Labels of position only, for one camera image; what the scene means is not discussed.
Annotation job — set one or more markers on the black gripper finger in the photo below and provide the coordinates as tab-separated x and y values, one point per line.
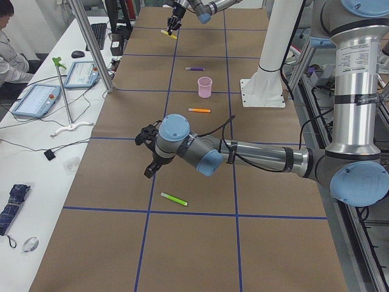
151	169
171	22
176	23

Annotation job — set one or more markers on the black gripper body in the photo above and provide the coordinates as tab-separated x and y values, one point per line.
177	11
157	158

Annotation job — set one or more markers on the yellow highlighter pen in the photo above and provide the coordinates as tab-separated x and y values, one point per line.
169	35

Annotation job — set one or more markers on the green highlighter pen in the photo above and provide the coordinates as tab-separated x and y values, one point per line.
174	199

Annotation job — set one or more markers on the purple marker pen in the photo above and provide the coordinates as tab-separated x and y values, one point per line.
194	69

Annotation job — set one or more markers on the orange highlighter pen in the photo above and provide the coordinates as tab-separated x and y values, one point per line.
199	110

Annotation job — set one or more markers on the pink mesh pen holder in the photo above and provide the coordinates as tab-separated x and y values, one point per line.
205	87

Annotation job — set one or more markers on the black cardboard box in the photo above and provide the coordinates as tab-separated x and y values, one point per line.
116	47

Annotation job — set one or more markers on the black keyboard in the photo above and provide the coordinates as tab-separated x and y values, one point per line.
99	31

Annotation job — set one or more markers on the clear plastic bag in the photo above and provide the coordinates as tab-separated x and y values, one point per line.
71	165

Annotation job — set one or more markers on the black computer mouse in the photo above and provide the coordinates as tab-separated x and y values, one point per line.
77	54

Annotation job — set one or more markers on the far blue teach pendant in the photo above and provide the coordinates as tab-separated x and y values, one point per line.
82	75

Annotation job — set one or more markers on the blue teach pendant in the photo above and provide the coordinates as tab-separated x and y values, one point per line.
82	75
37	101

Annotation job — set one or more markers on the small black box device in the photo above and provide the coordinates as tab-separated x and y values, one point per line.
49	154

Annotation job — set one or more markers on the near blue teach pendant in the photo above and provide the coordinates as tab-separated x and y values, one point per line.
37	101

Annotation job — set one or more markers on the clear glasses case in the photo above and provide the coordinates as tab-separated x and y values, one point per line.
30	245

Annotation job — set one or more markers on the folded navy umbrella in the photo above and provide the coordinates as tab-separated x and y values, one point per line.
16	198

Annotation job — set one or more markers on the seated person white shirt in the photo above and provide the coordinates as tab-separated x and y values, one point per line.
15	68

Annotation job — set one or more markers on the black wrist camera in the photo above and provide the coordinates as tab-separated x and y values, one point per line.
148	135

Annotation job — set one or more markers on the aluminium frame post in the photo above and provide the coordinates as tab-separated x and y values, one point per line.
91	42

